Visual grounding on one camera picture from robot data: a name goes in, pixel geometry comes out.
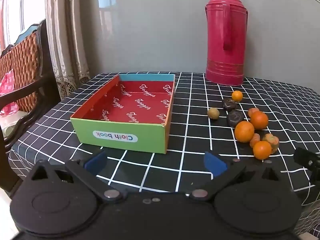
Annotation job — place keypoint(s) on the colourful cardboard box red inside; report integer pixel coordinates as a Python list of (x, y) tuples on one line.
[(140, 100)]

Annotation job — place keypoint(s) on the black white grid tablecloth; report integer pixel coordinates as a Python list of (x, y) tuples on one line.
[(195, 135)]

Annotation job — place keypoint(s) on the dark wrinkled fruit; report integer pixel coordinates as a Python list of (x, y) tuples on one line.
[(235, 118), (229, 104)]

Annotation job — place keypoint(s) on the tan longan fruit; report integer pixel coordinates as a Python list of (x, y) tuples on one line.
[(213, 113)]

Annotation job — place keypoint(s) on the woven orange chair cushion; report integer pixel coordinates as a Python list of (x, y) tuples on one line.
[(22, 62)]

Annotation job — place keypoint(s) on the window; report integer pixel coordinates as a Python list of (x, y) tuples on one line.
[(15, 5)]

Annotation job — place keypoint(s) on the pink checkered bag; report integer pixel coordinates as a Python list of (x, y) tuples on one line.
[(6, 85)]

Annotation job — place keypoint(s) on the red thermos flask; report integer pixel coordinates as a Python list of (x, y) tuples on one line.
[(235, 42)]

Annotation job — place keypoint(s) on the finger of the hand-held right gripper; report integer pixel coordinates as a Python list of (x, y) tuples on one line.
[(303, 158)]

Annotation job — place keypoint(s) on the beige curtain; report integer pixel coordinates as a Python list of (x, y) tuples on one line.
[(65, 42)]

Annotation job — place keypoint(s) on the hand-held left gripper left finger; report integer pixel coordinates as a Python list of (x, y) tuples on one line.
[(96, 162)]

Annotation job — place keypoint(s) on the greenish orange carrot piece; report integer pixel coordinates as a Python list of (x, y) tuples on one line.
[(270, 138)]

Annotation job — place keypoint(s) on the dark wooden chair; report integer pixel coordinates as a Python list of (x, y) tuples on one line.
[(46, 55)]

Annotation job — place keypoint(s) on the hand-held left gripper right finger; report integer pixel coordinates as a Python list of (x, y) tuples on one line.
[(213, 164)]

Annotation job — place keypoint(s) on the small orange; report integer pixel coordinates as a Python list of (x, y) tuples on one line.
[(237, 96)]

